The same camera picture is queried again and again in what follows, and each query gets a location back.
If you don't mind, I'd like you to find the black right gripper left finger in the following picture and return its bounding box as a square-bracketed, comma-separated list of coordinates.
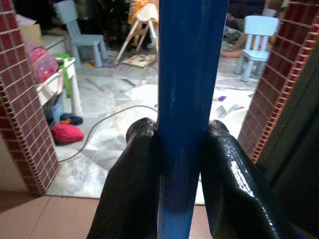
[86, 118, 161, 239]

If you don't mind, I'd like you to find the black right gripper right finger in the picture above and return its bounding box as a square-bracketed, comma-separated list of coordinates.
[200, 119, 299, 239]

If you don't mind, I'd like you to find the blue handled green broom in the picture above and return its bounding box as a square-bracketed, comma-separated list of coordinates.
[156, 0, 229, 239]

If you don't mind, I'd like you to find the red cushion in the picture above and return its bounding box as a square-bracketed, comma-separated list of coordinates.
[50, 123, 86, 145]

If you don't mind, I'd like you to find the dark blue slipper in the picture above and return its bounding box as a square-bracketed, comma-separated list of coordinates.
[59, 113, 84, 126]

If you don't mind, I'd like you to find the light blue container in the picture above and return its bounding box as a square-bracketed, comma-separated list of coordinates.
[51, 101, 65, 124]

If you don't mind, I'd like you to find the white plastic kids table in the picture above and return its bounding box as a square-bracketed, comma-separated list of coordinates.
[36, 56, 84, 120]

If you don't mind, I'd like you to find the green cloth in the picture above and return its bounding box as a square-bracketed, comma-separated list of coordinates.
[52, 52, 73, 98]

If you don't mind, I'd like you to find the patterned flat cushion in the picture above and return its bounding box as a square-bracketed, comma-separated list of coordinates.
[122, 53, 158, 68]

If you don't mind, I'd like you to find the person bare leg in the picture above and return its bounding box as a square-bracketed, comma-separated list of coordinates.
[221, 32, 250, 58]

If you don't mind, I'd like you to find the pink child backpack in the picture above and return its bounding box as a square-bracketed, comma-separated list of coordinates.
[27, 41, 60, 84]

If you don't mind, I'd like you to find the grey-blue plastic child chair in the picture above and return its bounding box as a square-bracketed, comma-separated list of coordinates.
[53, 0, 109, 68]

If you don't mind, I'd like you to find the light blue plastic child chair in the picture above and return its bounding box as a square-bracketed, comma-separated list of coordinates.
[233, 15, 280, 83]

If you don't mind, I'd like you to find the white low cabinet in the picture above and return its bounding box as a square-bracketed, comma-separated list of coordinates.
[42, 34, 69, 58]

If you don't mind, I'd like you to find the white wooden high chair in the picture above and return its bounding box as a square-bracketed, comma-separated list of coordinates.
[115, 4, 160, 64]

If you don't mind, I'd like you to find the cardboard box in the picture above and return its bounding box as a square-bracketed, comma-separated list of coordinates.
[18, 23, 42, 47]

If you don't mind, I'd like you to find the black floor cable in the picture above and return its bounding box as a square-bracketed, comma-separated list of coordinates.
[57, 105, 158, 164]

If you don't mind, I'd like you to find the dark door frame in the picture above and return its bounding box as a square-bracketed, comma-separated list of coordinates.
[256, 37, 319, 239]

